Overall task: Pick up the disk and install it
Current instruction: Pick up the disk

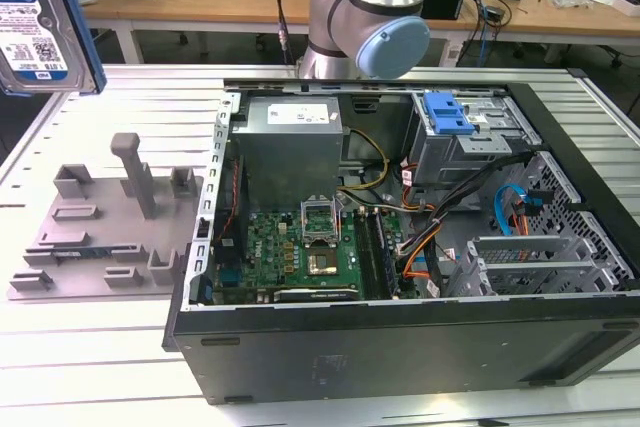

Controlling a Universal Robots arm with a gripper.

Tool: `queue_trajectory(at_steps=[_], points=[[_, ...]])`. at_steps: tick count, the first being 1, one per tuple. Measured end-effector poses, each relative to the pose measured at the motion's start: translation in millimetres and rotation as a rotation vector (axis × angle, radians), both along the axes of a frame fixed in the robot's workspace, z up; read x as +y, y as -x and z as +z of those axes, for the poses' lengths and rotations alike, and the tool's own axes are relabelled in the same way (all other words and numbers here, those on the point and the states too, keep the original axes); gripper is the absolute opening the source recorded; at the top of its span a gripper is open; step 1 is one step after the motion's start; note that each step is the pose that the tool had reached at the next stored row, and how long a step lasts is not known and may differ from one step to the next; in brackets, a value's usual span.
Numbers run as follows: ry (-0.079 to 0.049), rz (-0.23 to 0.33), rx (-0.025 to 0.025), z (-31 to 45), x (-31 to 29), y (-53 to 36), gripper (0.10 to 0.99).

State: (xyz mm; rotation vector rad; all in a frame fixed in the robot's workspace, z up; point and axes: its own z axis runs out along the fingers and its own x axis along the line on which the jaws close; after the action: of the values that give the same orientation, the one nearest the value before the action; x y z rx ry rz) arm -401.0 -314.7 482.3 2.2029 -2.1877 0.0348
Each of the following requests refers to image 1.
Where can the hard disk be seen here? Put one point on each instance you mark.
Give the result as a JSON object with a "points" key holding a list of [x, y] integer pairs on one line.
{"points": [[35, 22]]}

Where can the silver disk bay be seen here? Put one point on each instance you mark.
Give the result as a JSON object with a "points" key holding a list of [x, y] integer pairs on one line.
{"points": [[520, 247]]}

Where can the grey power supply unit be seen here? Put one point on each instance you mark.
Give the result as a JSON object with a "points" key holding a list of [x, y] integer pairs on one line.
{"points": [[285, 157]]}

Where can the CPU socket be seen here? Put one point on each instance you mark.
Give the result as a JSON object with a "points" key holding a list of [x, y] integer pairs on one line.
{"points": [[322, 263]]}

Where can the green motherboard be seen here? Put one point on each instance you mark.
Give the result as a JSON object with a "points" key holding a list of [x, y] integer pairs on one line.
{"points": [[270, 247]]}

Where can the dark RAM stick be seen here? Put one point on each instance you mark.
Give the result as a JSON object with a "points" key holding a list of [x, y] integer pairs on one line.
{"points": [[372, 257], [389, 262]]}

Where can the black graphics card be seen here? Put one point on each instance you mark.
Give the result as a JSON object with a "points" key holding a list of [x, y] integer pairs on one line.
{"points": [[320, 295]]}

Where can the silver optical drive cage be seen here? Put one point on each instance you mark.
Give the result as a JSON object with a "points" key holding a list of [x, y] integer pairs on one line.
{"points": [[440, 157]]}

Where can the blue plastic cage latch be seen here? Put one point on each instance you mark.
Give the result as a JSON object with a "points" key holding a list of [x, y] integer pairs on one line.
{"points": [[445, 114]]}

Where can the black open PC case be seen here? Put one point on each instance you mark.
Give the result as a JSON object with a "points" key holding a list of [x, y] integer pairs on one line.
{"points": [[350, 347]]}

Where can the wooden desk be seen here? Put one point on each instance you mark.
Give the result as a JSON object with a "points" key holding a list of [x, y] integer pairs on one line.
{"points": [[165, 2]]}

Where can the RAM stick with blue label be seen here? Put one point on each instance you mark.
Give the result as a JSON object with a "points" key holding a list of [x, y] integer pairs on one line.
{"points": [[80, 251]]}

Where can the grey parts rack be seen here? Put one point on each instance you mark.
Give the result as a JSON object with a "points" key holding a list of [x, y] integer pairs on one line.
{"points": [[75, 277]]}

